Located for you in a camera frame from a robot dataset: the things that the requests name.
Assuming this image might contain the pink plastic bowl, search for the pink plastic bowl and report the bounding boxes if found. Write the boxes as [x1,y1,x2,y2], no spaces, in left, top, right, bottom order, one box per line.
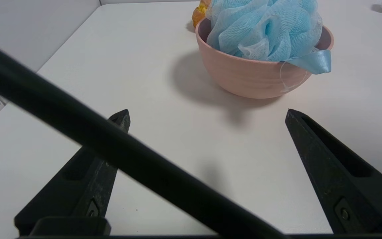
[195,17,335,100]

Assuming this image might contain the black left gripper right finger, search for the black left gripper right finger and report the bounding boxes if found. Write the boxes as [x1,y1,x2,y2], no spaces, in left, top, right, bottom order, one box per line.
[285,109,382,234]

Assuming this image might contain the cream puff pastry toy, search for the cream puff pastry toy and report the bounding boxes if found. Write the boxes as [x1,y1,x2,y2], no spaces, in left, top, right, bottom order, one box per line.
[192,0,212,28]

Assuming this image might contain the blue mesh bath loofah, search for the blue mesh bath loofah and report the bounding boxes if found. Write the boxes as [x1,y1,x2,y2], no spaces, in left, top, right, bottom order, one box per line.
[206,0,332,75]

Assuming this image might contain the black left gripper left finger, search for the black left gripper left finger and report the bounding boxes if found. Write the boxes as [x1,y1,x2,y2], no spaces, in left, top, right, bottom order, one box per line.
[14,109,131,237]

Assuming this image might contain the black cable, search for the black cable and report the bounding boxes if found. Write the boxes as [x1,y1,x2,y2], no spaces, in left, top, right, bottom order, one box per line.
[0,36,289,239]

